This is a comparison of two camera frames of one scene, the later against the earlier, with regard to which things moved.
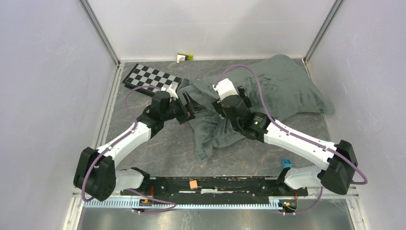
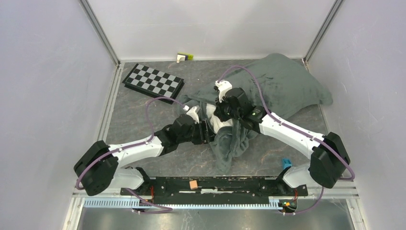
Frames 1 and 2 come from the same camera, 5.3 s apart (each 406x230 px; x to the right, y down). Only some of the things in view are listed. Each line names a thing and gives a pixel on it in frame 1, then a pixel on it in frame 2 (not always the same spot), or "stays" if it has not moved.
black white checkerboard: [142, 75] stays
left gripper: [191, 107] → [207, 137]
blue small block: [287, 163] stays
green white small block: [184, 56] stays
